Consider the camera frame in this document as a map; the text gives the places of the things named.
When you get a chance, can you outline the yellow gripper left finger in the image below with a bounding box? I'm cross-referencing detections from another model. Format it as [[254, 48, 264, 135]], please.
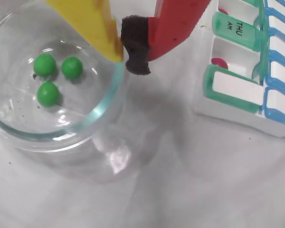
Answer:
[[46, 0, 124, 63]]

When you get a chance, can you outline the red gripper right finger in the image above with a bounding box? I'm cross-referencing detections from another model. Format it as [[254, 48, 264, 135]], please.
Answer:
[[121, 0, 212, 76]]

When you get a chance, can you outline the green ball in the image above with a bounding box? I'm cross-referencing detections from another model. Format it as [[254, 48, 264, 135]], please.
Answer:
[[33, 53, 57, 77], [37, 81, 60, 107], [61, 57, 83, 80]]

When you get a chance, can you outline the weekly pill organizer box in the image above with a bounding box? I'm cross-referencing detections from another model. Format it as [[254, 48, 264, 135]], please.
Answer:
[[193, 0, 285, 138]]

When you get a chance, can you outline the large clear glass bowl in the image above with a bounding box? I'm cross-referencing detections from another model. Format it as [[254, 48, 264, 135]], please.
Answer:
[[0, 0, 148, 185]]

